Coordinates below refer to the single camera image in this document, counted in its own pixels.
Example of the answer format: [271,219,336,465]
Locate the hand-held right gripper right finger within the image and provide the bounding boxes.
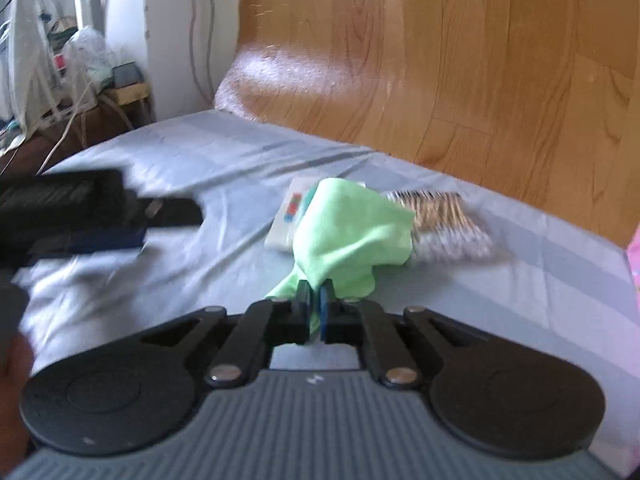
[317,280,496,390]

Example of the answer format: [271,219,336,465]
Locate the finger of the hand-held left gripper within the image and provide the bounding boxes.
[132,197,205,229]
[30,227,147,261]

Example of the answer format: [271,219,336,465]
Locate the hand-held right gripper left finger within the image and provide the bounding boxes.
[135,280,313,388]

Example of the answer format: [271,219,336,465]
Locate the light green cloth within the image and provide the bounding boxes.
[265,177,416,338]

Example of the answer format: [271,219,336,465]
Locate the pink tin box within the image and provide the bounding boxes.
[625,225,640,306]

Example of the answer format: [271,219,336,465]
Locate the person's left hand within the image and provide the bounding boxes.
[0,332,36,466]

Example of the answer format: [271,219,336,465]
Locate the striped grey bedsheet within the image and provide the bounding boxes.
[0,107,640,461]

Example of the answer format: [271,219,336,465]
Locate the white printed packet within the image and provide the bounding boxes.
[264,176,321,253]

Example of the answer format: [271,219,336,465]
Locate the small wooden stool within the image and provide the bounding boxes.
[102,82,151,109]

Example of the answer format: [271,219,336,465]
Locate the pack of cotton swabs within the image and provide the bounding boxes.
[382,190,496,266]

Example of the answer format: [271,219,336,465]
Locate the dark small box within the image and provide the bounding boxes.
[112,61,143,87]

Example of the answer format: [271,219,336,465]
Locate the white plastic bag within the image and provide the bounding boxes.
[0,0,66,131]

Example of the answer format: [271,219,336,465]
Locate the clear plastic bag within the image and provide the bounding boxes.
[60,27,121,96]

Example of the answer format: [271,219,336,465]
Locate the wood pattern vinyl sheet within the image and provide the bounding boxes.
[214,0,640,251]

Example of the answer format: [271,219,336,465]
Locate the loose white cables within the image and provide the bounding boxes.
[40,85,101,171]

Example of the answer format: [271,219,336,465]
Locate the grey wall cables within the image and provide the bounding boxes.
[187,0,216,101]

